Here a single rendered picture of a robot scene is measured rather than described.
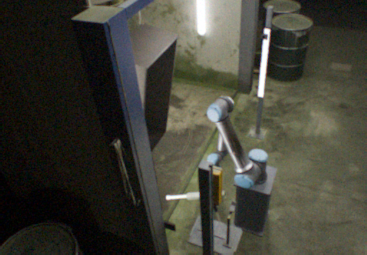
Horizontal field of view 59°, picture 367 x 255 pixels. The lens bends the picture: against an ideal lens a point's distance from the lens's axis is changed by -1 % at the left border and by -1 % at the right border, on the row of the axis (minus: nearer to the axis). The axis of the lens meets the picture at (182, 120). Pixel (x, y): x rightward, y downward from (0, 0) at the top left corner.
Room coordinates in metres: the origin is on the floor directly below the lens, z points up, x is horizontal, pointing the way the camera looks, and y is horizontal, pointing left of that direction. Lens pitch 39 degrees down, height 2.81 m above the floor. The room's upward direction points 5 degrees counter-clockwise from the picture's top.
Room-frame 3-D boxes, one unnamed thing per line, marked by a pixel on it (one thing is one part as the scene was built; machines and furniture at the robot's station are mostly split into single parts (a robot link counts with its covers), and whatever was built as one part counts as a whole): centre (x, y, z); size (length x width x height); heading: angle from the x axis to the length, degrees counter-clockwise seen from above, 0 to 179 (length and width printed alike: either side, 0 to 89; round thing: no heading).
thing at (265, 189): (1.82, -0.59, 0.32); 0.31 x 0.31 x 0.64; 63
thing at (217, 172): (1.13, -0.12, 1.42); 0.12 x 0.06 x 0.26; 63
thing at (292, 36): (4.40, -1.69, 0.44); 0.59 x 0.58 x 0.89; 167
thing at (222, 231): (1.23, -0.16, 0.95); 0.26 x 0.15 x 0.32; 63
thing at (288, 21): (4.40, -1.69, 0.86); 0.54 x 0.54 x 0.01
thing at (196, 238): (1.21, -0.15, 0.78); 0.31 x 0.23 x 0.01; 63
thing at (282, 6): (5.05, -1.75, 0.86); 0.54 x 0.54 x 0.01
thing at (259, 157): (1.81, -0.58, 0.83); 0.17 x 0.15 x 0.18; 141
